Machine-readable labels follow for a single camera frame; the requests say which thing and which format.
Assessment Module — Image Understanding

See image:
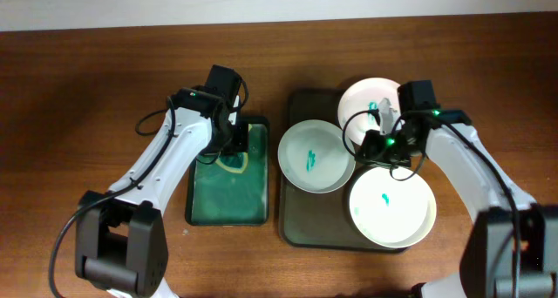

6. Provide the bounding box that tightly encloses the green yellow scrub sponge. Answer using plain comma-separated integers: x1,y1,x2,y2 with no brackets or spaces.
216,151,248,174

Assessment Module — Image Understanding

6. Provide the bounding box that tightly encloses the cream white plate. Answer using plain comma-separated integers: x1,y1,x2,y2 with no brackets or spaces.
348,167,437,248

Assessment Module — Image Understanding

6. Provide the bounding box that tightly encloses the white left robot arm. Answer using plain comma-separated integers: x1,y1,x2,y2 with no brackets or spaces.
73,85,248,297

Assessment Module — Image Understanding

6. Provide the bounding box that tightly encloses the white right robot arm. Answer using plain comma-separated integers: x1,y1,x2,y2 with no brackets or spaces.
349,109,557,297

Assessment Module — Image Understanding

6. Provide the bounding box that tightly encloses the green rectangular tray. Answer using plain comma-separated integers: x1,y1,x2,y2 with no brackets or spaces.
185,116,270,226

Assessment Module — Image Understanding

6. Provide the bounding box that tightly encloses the dark grey serving tray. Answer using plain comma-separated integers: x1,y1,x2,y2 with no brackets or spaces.
279,89,405,254

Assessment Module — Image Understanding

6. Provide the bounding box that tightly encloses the pink white plate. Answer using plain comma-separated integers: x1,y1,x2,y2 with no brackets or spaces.
337,78,401,145

